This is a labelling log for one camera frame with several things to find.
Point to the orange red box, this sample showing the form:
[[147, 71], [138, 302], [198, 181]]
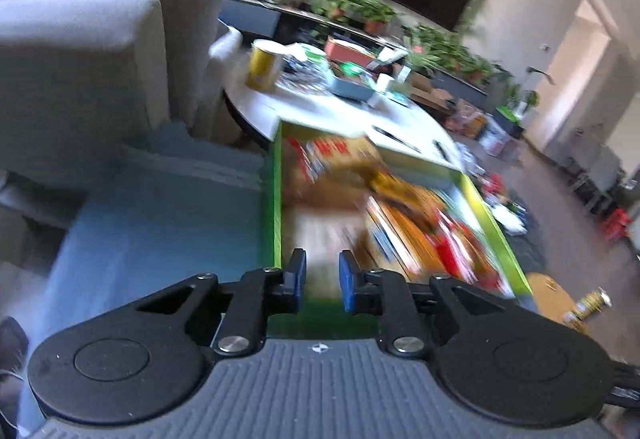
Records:
[[347, 51]]

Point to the potted green plant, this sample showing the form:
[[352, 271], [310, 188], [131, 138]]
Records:
[[477, 66], [435, 46], [340, 4], [377, 14]]

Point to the orange packet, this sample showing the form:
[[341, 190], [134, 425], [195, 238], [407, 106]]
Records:
[[395, 239]]

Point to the black yellow drink can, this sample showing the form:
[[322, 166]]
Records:
[[587, 306]]

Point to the red noodle packet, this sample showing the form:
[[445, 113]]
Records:
[[315, 154]]

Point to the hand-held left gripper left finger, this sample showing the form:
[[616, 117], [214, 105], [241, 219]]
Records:
[[299, 276]]

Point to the white round table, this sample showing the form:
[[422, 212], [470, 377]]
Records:
[[325, 114]]

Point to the blue basket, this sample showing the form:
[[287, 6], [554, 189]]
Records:
[[350, 89]]

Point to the grey sofa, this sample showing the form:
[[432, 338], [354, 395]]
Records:
[[75, 44]]

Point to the grey dining chair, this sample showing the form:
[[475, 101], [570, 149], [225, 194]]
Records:
[[597, 176]]

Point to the yellow packet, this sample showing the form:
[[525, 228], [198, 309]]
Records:
[[400, 189]]

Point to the red plastic stool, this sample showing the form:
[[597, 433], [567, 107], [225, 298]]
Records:
[[617, 224]]

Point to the black marker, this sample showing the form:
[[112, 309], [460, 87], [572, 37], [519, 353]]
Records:
[[441, 149]]

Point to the green cardboard box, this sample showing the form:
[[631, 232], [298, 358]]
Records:
[[270, 199]]

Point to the round wooden table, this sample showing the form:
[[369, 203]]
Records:
[[547, 299]]

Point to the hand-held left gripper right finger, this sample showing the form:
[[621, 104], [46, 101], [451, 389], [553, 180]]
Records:
[[347, 281]]

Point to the large red packet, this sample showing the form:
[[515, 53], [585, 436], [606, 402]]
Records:
[[462, 254]]

